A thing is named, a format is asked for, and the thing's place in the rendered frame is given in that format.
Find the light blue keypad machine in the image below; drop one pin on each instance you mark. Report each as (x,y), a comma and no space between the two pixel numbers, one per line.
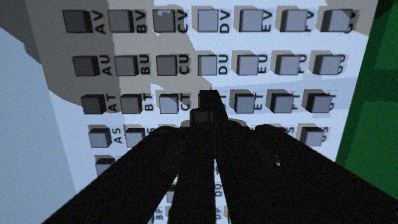
(150,53)

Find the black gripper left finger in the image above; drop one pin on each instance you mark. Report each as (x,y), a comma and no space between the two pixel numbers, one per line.
(131,189)

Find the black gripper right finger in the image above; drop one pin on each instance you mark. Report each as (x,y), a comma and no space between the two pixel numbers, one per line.
(321,191)

